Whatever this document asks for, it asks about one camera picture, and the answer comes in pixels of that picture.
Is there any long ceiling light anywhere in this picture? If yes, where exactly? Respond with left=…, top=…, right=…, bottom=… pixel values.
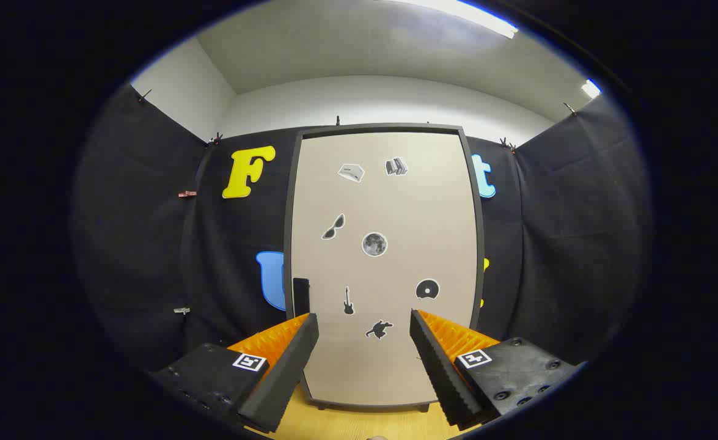
left=389, top=0, right=519, bottom=40

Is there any black backdrop cloth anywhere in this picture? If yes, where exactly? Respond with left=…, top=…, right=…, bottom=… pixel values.
left=71, top=82, right=653, bottom=380

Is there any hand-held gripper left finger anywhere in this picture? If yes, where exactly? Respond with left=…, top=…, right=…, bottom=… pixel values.
left=151, top=313, right=320, bottom=435

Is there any grey cabinet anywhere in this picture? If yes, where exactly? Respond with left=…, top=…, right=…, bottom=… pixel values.
left=282, top=122, right=486, bottom=413

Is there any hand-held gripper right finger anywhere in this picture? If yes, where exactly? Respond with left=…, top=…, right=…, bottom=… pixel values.
left=409, top=309, right=585, bottom=431

